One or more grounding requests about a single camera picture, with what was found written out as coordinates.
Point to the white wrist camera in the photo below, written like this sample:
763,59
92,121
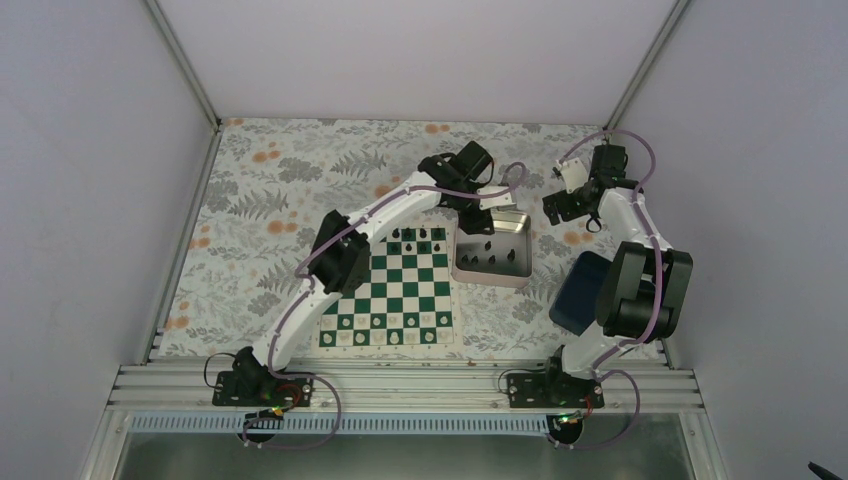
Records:
496,197
573,173

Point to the floral table mat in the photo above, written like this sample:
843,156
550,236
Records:
273,181

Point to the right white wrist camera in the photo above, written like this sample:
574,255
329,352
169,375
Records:
573,173

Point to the dark blue tin lid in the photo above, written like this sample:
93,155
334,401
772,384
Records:
573,308

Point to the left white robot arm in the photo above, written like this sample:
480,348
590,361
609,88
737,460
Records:
339,260

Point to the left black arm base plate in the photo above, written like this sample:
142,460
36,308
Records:
270,393

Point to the pink metal tin tray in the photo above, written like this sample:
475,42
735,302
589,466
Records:
502,259

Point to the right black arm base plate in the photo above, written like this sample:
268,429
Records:
527,390

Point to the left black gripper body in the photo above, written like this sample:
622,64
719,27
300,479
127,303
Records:
467,223

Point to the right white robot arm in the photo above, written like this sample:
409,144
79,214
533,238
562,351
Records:
610,305

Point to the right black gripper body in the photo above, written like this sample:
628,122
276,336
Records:
568,211

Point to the aluminium rail frame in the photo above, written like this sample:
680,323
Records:
403,387

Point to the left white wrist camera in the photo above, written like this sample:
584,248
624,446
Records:
496,197

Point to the green white chessboard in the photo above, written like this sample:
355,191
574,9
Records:
405,307

